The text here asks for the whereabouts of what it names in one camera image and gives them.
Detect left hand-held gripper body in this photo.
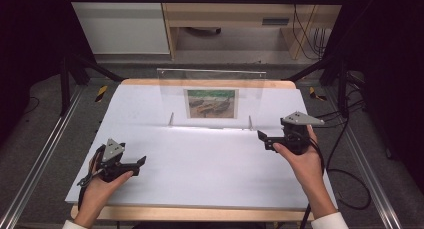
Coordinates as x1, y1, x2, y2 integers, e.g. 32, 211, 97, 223
94, 138, 135, 184

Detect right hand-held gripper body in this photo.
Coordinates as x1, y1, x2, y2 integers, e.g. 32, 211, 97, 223
280, 110, 326, 156

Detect painting picture card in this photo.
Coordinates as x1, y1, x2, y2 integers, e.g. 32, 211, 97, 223
183, 87, 240, 120

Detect clear acrylic photo frame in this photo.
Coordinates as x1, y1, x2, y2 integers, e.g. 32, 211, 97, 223
156, 67, 268, 132

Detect person's right hand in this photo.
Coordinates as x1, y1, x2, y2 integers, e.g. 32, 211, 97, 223
273, 125, 330, 199

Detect person's left hand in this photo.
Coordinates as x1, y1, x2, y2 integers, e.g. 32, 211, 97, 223
79, 152, 135, 213

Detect black and yellow floor tape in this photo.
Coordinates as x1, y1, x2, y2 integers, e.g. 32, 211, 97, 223
94, 84, 109, 104
308, 86, 329, 103

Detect white table sheet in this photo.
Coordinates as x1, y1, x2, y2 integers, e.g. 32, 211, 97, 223
64, 85, 338, 211

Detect black metal stand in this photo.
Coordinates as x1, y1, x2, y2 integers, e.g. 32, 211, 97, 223
58, 52, 126, 117
285, 54, 352, 119

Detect dark curtain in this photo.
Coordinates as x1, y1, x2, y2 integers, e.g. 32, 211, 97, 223
320, 0, 424, 193
0, 0, 97, 147

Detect black curved bar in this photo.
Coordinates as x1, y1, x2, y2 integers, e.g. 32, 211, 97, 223
182, 26, 223, 37

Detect white cabinet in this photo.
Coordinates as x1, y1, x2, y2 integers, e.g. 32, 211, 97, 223
65, 0, 171, 56

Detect light wooden desk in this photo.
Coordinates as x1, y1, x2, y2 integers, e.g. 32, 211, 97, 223
158, 0, 350, 61

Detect right hand-held gripper cable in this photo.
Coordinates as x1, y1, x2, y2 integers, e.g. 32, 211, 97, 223
298, 135, 327, 229

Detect hand-held gripper cable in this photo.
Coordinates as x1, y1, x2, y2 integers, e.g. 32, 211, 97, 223
76, 144, 106, 212
298, 135, 327, 229

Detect thick black looped floor cable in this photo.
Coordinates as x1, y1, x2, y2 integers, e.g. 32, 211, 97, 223
325, 117, 373, 211

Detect thin black floor cables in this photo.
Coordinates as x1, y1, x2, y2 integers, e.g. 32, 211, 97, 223
313, 88, 367, 130

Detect left hand-held gripper cable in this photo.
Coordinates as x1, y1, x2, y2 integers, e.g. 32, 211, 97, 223
76, 144, 106, 212

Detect aluminium floor rail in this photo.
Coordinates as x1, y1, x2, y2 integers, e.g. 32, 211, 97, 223
0, 84, 85, 229
323, 88, 405, 229

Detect thin black floor cable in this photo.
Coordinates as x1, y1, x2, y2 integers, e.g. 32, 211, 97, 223
20, 95, 41, 117

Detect black hanging cable bundle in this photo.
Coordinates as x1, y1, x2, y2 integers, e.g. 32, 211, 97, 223
312, 27, 328, 59

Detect grey drawer handle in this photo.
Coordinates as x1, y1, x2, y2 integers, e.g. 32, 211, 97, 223
261, 17, 291, 27

